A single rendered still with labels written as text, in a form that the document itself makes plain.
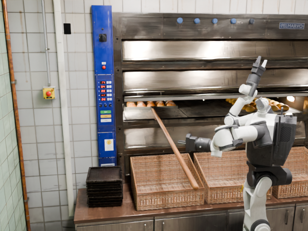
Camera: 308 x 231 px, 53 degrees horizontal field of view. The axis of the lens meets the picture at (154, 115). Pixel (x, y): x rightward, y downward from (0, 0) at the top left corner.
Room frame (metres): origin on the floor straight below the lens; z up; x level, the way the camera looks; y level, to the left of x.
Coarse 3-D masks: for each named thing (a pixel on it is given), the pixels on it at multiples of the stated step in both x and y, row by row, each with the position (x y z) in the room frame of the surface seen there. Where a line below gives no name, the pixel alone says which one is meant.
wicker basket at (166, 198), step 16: (144, 160) 2.66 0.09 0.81; (176, 160) 2.71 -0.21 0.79; (160, 176) 2.64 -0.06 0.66; (176, 176) 2.67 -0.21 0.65; (144, 192) 2.20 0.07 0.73; (160, 192) 2.22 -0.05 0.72; (176, 192) 2.25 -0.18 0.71; (192, 192) 2.27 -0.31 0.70; (144, 208) 2.20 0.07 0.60; (160, 208) 2.22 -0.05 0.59
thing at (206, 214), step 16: (80, 192) 2.49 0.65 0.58; (128, 192) 2.49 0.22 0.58; (80, 208) 2.24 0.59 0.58; (96, 208) 2.24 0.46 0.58; (112, 208) 2.24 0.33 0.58; (128, 208) 2.24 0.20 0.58; (176, 208) 2.24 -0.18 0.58; (192, 208) 2.24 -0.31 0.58; (208, 208) 2.24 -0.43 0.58; (224, 208) 2.25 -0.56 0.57; (240, 208) 2.27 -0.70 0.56; (272, 208) 2.34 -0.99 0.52; (288, 208) 2.35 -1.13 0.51; (304, 208) 2.38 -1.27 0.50; (80, 224) 2.08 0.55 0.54; (96, 224) 2.10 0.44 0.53; (112, 224) 2.11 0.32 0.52; (128, 224) 2.13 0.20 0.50; (144, 224) 2.14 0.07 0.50; (160, 224) 2.17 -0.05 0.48; (176, 224) 2.19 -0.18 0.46; (192, 224) 2.22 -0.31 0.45; (208, 224) 2.24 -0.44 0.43; (224, 224) 2.26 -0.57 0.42; (240, 224) 2.28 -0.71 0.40; (272, 224) 2.33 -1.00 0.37; (288, 224) 2.35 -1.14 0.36; (304, 224) 2.38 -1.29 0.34
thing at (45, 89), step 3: (42, 87) 2.51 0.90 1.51; (45, 87) 2.50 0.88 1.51; (48, 87) 2.51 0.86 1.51; (51, 87) 2.51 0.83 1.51; (54, 87) 2.51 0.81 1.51; (45, 90) 2.50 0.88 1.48; (48, 90) 2.50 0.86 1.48; (54, 90) 2.51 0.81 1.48; (45, 93) 2.50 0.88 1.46; (51, 93) 2.50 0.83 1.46; (54, 93) 2.51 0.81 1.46; (45, 96) 2.50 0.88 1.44; (48, 96) 2.50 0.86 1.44; (51, 96) 2.50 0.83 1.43; (54, 96) 2.51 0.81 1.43
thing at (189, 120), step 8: (128, 120) 2.71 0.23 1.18; (136, 120) 2.71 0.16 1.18; (144, 120) 2.71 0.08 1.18; (152, 120) 2.71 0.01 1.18; (168, 120) 2.74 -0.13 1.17; (176, 120) 2.75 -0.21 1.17; (184, 120) 2.76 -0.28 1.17; (192, 120) 2.77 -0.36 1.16; (200, 120) 2.79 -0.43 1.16; (208, 120) 2.80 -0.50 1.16; (216, 120) 2.81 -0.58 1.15
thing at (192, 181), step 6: (156, 114) 2.81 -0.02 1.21; (162, 126) 2.41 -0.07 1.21; (168, 138) 2.11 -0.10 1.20; (174, 144) 1.98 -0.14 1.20; (174, 150) 1.88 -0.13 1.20; (180, 156) 1.76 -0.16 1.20; (180, 162) 1.69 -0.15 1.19; (186, 168) 1.59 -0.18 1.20; (186, 174) 1.54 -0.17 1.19; (192, 180) 1.44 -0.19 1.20; (192, 186) 1.40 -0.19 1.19; (198, 186) 1.40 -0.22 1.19
